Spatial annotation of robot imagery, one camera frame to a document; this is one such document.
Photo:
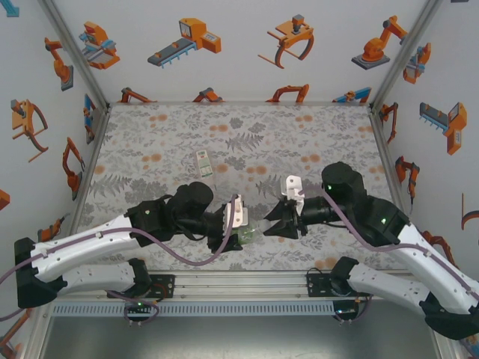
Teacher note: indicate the circuit board with green light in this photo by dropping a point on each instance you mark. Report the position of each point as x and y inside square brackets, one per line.
[138, 307]
[344, 311]

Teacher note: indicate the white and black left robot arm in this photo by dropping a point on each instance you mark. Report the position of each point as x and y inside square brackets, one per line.
[75, 243]

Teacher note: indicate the aluminium rear rail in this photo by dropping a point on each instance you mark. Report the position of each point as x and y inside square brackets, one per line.
[239, 102]

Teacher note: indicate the aluminium side rail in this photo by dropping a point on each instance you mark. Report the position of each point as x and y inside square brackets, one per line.
[85, 187]
[398, 187]

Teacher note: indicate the clear bottle with green label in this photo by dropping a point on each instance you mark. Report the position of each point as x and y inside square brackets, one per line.
[249, 235]

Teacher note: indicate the floral printed tablecloth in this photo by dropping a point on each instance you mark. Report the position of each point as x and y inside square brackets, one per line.
[168, 123]

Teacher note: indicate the aluminium front rail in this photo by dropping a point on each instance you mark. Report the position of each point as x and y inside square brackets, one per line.
[239, 284]

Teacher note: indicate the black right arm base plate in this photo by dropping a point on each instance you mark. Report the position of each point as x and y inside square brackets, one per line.
[318, 288]

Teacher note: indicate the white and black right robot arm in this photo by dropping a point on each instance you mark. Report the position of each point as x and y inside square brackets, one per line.
[389, 284]

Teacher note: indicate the grey metal base panel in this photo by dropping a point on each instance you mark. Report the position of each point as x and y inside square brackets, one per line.
[239, 340]

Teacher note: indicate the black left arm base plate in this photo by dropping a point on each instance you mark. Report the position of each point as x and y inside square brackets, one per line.
[166, 286]

